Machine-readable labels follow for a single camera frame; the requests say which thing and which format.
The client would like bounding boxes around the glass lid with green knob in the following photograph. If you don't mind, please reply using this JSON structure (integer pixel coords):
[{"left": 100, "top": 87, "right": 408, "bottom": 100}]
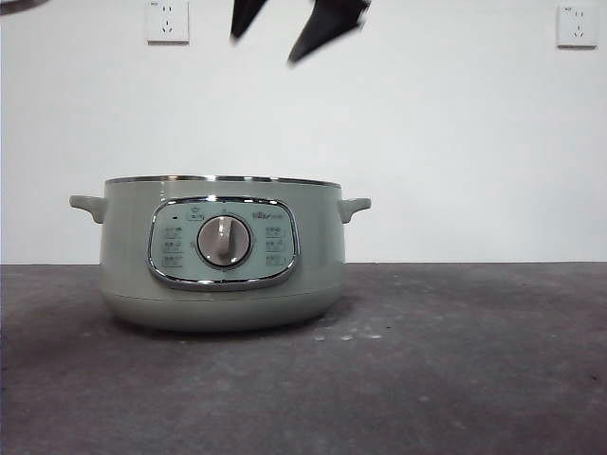
[{"left": 0, "top": 0, "right": 51, "bottom": 16}]

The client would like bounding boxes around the sage green electric cooking pot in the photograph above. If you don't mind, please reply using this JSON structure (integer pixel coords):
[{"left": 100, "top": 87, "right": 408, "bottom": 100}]
[{"left": 68, "top": 174, "right": 373, "bottom": 332}]

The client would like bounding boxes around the white wall socket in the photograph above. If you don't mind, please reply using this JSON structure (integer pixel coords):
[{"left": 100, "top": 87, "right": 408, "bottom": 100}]
[
  {"left": 556, "top": 4, "right": 598, "bottom": 50},
  {"left": 145, "top": 0, "right": 191, "bottom": 46}
]

